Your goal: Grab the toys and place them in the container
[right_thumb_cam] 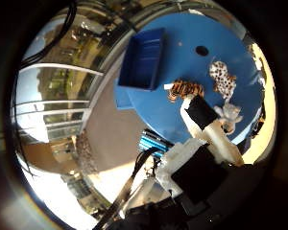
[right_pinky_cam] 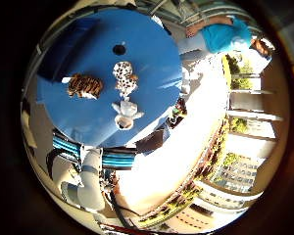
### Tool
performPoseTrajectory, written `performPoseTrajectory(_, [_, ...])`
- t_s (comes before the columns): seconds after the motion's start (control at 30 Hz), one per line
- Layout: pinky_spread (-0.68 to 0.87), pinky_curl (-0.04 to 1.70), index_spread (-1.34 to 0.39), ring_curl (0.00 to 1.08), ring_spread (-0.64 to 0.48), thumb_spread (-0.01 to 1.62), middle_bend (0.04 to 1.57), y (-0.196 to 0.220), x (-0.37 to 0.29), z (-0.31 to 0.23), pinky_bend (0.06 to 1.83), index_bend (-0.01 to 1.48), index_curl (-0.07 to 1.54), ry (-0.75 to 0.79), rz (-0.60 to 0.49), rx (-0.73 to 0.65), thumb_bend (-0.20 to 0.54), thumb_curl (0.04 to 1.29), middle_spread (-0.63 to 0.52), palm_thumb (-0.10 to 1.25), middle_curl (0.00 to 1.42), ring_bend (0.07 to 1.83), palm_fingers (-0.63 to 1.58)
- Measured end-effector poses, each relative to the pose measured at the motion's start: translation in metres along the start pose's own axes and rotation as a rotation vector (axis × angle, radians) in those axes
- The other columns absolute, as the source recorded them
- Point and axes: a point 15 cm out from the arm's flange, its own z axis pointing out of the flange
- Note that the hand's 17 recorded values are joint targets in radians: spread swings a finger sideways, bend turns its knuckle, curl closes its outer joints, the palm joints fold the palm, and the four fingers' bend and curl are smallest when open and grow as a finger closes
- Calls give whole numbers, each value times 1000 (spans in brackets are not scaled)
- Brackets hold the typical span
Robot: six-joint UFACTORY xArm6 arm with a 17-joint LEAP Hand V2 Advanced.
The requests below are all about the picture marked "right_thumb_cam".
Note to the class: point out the white grey plush toy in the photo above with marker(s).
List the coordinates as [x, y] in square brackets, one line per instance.
[230, 113]

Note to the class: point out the spotted leopard plush toy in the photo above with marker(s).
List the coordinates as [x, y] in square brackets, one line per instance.
[222, 78]

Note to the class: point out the blue plastic container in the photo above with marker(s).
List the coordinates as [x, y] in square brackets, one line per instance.
[140, 60]

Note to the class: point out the striped tiger plush toy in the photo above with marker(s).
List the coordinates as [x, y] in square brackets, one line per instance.
[182, 89]

